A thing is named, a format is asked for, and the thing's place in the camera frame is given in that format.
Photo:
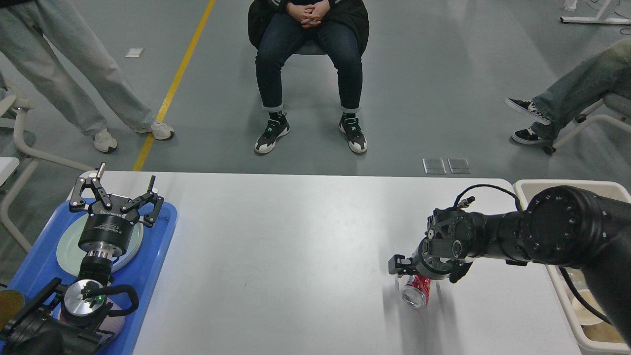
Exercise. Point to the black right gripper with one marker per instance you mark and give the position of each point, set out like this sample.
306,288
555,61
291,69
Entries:
454,239

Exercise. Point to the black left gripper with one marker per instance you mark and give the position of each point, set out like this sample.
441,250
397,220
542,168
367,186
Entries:
107,229

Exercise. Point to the crushed red can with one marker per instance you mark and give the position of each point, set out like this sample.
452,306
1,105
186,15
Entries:
415,291

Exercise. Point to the green plate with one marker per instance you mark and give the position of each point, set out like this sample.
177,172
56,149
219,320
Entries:
69,255

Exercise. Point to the large brown paper bag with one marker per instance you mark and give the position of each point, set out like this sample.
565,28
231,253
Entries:
602,332

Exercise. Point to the aluminium foil tray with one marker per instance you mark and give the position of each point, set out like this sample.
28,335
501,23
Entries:
576,277

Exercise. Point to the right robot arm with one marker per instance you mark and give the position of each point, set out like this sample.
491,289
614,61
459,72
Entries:
564,226

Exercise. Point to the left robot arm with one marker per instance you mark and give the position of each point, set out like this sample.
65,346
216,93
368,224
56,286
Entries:
36,329

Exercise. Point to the blue plastic tray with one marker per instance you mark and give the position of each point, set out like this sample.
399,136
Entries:
40,267

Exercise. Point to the floor socket plate left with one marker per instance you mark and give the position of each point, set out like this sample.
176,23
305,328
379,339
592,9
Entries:
434,166

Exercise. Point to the floor socket plate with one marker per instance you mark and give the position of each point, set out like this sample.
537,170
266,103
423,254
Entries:
434,166
459,166

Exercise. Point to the floor socket plate right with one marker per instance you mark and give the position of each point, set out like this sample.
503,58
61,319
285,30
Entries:
459,166

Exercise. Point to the beige plastic bin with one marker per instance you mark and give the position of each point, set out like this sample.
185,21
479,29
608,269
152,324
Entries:
575,313

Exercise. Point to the white paper scrap on floor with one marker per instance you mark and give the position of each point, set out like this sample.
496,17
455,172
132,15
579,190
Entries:
134,53

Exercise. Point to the chair under middle person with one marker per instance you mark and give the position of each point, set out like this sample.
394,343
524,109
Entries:
310,49

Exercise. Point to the seated person dark jeans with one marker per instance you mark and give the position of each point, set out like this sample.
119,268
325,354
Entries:
276,28

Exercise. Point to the white office chair right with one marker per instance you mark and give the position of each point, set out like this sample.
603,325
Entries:
614,102

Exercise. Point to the seated person on right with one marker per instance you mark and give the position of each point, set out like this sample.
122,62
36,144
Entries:
608,71

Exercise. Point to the white desk leg far right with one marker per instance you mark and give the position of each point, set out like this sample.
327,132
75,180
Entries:
602,17

